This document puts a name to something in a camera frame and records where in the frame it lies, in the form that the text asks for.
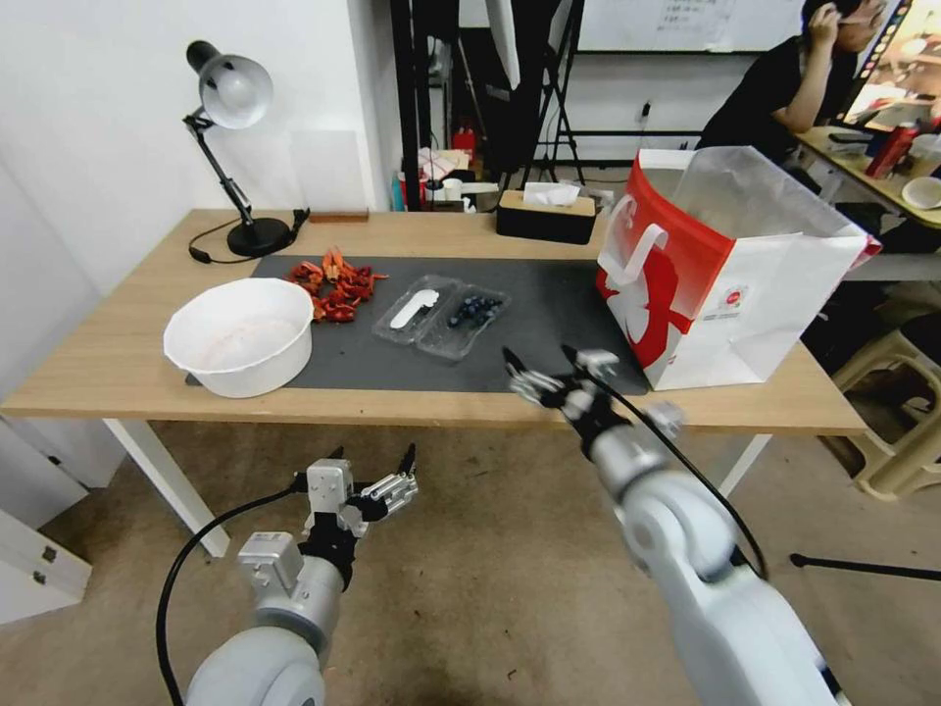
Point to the red crayfish shell pile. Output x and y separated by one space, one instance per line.
338 290

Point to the small white bowl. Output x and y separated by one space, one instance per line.
922 195

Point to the clear plastic takeout container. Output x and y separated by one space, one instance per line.
434 342

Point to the white label on lid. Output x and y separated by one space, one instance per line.
412 309

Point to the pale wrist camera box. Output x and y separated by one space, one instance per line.
579 402
328 485

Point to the white tape roll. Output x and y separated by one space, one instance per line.
470 193

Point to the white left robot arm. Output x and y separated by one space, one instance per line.
257 662

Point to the black metal stand frame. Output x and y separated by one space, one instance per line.
404 88

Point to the white drawer cabinet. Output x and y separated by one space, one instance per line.
44 471

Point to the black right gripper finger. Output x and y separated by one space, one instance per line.
531 382
594 364

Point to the white softbox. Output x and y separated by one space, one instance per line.
507 37

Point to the clear acrylic panel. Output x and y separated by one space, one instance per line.
323 173

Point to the white plastic bowl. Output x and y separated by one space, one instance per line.
242 368

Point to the red bottle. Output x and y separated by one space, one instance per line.
891 151

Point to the dark grey desk mat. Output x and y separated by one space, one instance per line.
544 309

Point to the blueberries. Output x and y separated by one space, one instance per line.
474 309

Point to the whiteboard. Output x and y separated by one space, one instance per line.
662 22

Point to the wooden office desk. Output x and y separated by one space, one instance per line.
845 165

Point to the black tissue box wooden lid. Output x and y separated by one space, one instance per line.
544 224

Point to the person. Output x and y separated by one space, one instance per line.
757 103

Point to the red fire extinguisher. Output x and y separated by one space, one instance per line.
464 143

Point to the beige plastic stool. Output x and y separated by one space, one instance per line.
904 456

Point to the black desk lamp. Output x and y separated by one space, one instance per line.
235 92

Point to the wooden table with white legs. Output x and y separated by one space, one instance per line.
110 353

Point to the white tissue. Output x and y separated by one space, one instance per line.
551 193

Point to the red and white takeout bag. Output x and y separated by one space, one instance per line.
735 331

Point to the black tripod leg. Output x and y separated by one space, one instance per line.
867 565

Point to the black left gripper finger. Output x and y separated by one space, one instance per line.
338 453
393 493

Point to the computer monitor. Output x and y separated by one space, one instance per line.
904 66

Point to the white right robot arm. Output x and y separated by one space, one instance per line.
706 588

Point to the teal bottle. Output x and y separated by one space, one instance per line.
398 193

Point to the black folding ladder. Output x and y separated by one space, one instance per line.
562 110

